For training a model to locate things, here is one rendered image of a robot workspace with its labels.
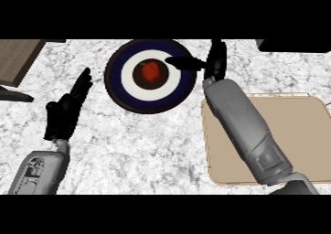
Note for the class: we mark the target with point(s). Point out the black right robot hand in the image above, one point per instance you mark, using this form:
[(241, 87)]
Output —
[(216, 62)]

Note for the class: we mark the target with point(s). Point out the black appliance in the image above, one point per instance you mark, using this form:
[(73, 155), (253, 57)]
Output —
[(296, 45)]

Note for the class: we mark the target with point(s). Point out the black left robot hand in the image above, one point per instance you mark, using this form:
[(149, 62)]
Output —
[(64, 112)]

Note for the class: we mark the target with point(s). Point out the dark grey flat panel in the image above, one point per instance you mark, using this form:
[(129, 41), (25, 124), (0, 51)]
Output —
[(8, 93)]

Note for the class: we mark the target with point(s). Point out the tan rectangular tray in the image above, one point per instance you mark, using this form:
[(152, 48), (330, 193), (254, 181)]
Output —
[(302, 140)]

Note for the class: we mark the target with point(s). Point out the blue and white round plate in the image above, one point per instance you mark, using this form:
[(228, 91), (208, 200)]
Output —
[(149, 76)]

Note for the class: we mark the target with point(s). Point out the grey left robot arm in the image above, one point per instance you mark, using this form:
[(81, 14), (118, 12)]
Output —
[(40, 170)]

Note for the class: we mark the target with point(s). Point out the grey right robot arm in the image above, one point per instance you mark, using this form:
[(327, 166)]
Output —
[(248, 131)]

